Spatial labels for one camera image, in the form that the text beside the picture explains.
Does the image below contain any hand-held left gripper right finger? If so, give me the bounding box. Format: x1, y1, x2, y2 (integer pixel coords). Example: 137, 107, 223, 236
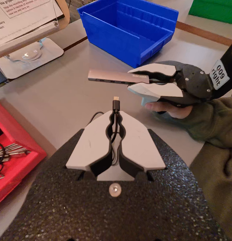
119, 111, 166, 177

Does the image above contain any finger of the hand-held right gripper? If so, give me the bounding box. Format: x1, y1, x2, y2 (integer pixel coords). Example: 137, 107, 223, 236
128, 61, 182, 83
127, 82, 184, 100

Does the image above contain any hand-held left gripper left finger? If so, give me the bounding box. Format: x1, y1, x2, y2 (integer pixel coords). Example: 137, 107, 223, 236
66, 111, 113, 176

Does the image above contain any black usb-c cable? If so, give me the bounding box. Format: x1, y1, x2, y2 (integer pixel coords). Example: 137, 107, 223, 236
87, 96, 121, 166

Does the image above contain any grey metal usb hub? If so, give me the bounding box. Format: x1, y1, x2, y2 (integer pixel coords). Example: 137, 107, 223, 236
88, 69, 150, 85

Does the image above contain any red plastic bin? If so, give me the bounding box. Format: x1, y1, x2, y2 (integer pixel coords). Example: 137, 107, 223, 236
0, 100, 47, 206

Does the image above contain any person's right forearm olive sleeve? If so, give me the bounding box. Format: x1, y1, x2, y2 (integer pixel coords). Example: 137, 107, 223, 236
155, 95, 232, 149

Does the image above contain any person's right hand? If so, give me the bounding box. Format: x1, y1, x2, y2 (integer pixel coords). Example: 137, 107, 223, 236
145, 101, 193, 119

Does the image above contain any blue plastic bin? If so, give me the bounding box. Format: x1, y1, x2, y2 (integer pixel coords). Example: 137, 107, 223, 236
77, 0, 179, 68

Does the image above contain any green panel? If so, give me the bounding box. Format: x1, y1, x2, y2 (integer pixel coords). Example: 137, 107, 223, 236
188, 0, 232, 25

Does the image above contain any person's olive clothing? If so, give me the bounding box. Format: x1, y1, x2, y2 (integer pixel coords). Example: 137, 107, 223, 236
189, 142, 232, 241

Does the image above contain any acrylic sign holder with paper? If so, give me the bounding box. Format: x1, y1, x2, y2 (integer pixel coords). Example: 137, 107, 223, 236
0, 0, 70, 79

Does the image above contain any black-white braided cable bundle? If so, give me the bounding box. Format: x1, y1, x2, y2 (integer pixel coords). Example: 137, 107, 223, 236
0, 143, 32, 159

